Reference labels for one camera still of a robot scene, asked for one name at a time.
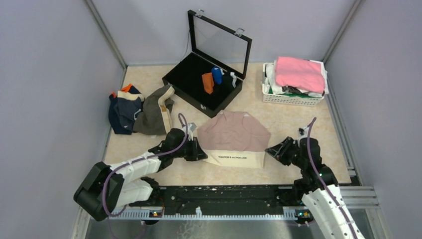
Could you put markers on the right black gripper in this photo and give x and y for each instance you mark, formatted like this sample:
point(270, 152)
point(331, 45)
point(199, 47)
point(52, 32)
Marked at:
point(279, 151)

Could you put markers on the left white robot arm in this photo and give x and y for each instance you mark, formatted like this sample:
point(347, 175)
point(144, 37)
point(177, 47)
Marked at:
point(110, 186)

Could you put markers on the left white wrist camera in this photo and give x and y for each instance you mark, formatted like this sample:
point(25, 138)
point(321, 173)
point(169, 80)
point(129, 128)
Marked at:
point(190, 128)

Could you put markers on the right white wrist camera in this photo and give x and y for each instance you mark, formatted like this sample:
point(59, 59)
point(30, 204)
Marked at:
point(303, 131)

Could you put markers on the white plastic basket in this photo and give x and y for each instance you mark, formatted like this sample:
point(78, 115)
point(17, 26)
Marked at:
point(269, 97)

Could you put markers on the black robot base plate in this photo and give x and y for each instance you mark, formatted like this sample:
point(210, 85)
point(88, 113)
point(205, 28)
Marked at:
point(223, 200)

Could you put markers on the navy blue clothes pile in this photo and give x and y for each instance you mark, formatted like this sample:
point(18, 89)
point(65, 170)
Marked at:
point(125, 106)

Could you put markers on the white clothes in basket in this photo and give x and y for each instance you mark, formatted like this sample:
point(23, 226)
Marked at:
point(276, 89)

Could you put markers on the pink underwear cream waistband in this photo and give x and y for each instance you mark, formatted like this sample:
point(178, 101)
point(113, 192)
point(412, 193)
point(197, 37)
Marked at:
point(234, 139)

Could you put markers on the orange underwear white waistband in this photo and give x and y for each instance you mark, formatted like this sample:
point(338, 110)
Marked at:
point(208, 82)

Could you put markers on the olive beige underwear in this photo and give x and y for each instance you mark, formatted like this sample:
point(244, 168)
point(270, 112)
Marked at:
point(155, 119)

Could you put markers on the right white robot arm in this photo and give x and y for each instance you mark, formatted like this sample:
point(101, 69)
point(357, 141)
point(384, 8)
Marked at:
point(318, 187)

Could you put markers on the pink folded cloth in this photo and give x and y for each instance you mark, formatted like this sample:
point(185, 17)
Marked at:
point(300, 73)

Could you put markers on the black box glass lid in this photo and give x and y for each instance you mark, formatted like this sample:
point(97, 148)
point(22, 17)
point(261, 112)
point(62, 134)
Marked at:
point(212, 44)

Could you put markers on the blue rolled underwear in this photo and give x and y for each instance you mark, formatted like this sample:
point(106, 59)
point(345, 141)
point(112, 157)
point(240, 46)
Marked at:
point(217, 74)

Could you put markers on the black white rolled underwear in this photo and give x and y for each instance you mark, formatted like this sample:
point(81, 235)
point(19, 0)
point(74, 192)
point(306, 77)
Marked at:
point(229, 80)

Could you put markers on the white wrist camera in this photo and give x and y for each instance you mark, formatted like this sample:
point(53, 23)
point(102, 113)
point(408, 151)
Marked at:
point(303, 131)
point(190, 128)

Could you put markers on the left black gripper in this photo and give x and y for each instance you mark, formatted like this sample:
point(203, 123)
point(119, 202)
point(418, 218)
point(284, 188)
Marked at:
point(197, 153)

